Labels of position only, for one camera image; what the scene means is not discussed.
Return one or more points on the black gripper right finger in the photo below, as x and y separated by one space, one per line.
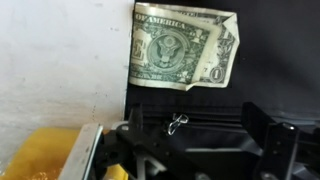
278 150

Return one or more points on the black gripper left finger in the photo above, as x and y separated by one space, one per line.
133 153

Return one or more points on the silver zipper pull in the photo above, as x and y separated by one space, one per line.
176 123

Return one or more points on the black zip jacket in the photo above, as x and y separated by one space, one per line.
276 60

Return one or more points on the yellow block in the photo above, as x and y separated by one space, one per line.
40 153

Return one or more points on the one dollar bill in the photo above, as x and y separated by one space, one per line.
173 50

